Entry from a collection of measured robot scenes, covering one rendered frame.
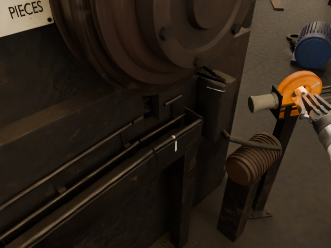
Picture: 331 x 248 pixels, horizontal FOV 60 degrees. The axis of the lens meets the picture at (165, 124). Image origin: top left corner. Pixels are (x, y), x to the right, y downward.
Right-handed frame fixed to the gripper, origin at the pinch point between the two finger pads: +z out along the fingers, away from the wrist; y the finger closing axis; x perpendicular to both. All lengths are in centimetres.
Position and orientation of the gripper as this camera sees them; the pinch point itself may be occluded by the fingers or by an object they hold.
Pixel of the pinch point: (299, 89)
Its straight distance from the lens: 112.6
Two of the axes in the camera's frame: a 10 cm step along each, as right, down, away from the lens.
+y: 9.9, -0.9, 1.1
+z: -1.4, -6.9, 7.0
